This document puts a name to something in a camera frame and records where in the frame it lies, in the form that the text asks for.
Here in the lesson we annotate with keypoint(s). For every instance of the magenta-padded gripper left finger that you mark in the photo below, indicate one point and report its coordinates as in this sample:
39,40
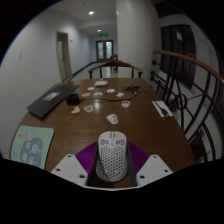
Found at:
71,166

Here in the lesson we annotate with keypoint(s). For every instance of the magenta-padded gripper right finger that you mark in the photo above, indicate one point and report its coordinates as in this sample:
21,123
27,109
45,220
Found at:
150,168

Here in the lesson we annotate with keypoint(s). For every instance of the white perforated computer mouse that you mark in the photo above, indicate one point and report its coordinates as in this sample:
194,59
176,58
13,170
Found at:
111,156

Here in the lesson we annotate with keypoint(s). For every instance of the pale green printed mouse pad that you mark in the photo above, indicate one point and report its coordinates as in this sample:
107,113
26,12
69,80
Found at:
31,146

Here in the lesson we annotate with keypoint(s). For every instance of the small tan sticker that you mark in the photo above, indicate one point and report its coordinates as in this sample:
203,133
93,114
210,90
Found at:
86,95
88,108
75,109

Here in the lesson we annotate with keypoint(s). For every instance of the white paper card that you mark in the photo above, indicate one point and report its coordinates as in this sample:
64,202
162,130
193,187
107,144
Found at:
160,107

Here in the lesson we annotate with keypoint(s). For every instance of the small white sticker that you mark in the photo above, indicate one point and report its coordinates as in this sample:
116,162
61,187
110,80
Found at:
112,118
98,94
120,95
111,90
90,88

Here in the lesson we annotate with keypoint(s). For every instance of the small black box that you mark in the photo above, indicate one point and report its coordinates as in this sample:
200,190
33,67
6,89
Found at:
72,99

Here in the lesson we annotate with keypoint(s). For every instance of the small pink sticker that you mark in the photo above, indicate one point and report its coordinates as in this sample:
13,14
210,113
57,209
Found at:
125,103

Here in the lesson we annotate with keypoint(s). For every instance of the black closed laptop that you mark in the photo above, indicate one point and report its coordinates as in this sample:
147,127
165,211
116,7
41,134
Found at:
50,100

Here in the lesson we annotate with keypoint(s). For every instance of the flat white box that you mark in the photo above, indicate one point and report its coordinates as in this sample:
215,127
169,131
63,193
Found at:
100,83

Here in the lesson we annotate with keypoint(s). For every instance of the wooden armchair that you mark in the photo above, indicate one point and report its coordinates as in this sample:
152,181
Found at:
115,63

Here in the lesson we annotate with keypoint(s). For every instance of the white corridor door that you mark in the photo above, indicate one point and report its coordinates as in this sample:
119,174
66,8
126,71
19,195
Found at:
66,53

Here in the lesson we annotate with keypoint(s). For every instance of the black railing with wooden handrail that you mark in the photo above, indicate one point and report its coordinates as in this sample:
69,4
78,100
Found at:
186,58

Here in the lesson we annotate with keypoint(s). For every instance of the glazed double door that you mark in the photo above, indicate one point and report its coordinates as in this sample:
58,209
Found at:
100,50

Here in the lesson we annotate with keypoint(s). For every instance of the dark framed window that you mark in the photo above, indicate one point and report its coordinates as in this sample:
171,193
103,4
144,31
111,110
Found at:
173,50

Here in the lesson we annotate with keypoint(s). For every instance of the green exit sign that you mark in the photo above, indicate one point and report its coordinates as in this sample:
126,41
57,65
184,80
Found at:
104,35

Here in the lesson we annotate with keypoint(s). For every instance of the round ceiling light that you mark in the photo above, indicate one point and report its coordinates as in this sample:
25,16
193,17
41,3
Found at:
98,30
91,12

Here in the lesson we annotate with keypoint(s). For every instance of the white wall switch plate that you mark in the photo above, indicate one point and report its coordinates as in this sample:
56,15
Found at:
20,55

